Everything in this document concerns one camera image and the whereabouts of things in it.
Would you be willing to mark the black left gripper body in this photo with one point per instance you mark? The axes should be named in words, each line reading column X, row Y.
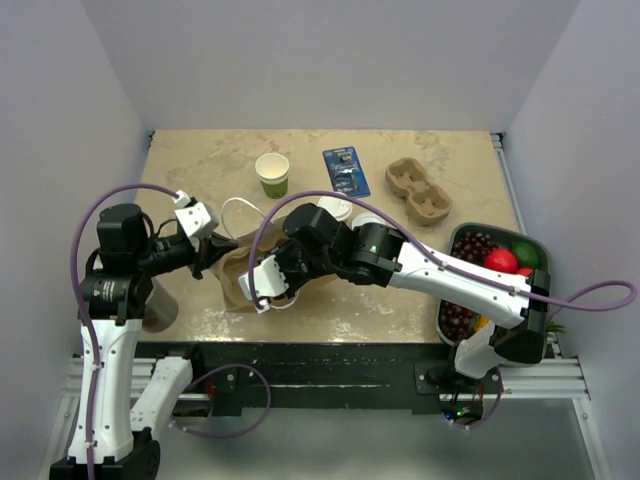
column 165, row 254

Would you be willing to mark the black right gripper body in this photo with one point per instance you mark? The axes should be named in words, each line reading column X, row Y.
column 297, row 267

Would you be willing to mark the green paper cup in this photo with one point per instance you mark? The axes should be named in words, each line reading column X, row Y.
column 335, row 206

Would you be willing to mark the white plastic cup lid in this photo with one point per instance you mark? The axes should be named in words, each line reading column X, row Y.
column 336, row 205

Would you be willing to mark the single brown pulp carrier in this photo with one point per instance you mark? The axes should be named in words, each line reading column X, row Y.
column 228, row 269

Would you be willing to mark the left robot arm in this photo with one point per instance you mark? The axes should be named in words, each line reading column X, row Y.
column 117, row 437

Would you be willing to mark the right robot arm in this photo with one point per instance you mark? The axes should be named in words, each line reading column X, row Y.
column 318, row 245

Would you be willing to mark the blue razor blister pack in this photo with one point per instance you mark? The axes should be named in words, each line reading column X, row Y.
column 345, row 172

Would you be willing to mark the grey metal cup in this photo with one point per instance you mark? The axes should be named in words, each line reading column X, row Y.
column 161, row 309

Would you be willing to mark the stack of white lids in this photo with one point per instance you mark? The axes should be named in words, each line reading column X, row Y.
column 366, row 218

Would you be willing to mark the stacked green paper cups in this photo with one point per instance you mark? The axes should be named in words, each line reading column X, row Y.
column 273, row 171

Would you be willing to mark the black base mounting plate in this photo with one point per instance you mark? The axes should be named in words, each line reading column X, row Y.
column 363, row 376

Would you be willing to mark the brown pulp cup carrier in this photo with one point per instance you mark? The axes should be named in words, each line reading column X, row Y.
column 426, row 203

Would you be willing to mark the red apple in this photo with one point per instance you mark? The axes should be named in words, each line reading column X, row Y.
column 501, row 260

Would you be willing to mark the grey fruit tray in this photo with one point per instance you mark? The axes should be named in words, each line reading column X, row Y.
column 503, row 239

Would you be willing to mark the green avocado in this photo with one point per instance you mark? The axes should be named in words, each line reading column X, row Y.
column 526, row 255

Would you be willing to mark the orange pineapple toy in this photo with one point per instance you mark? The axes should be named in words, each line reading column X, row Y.
column 552, row 327

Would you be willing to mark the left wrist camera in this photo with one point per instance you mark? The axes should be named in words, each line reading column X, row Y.
column 197, row 219

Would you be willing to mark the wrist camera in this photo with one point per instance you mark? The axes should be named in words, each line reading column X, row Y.
column 197, row 219
column 269, row 283

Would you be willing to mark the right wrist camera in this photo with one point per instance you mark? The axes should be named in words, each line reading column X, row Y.
column 269, row 283

